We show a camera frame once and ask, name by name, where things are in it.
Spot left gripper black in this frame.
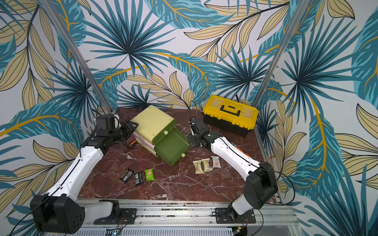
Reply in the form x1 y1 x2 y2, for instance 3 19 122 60
109 119 139 143

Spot green cookie packet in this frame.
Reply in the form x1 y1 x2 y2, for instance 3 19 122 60
145 169 155 182

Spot right metal corner post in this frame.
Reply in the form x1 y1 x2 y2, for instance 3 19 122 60
250 0 308 108

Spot green drawer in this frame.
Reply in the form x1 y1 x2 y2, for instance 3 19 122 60
151 126 175 145

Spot black cookie packet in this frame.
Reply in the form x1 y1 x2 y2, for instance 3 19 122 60
120 169 134 183
133 172 144 186

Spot left metal corner post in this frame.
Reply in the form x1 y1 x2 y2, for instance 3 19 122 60
40 0 113 113

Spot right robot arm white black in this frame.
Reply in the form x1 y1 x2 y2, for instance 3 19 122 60
188 117 278 222

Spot light green drawer cabinet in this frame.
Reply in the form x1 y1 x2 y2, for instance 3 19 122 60
131 105 176 157

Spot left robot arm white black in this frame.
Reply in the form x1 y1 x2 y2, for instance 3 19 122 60
30 114 138 234

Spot cream cookie packet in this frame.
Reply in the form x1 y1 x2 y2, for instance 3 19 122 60
193 160 204 174
201 158 213 172

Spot metal corner post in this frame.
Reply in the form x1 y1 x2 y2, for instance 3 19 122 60
40 0 113 113
250 0 308 108

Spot black orange screwdriver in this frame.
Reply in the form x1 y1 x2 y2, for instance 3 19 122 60
126 139 137 149

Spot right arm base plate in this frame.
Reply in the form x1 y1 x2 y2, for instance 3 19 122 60
212 207 256 224

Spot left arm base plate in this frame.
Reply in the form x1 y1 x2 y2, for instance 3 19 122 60
94 200 137 225

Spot yellow black toolbox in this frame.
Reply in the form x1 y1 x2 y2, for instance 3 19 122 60
202 95 258 138

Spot aluminium front rail frame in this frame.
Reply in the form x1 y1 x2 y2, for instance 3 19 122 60
44 199 305 236

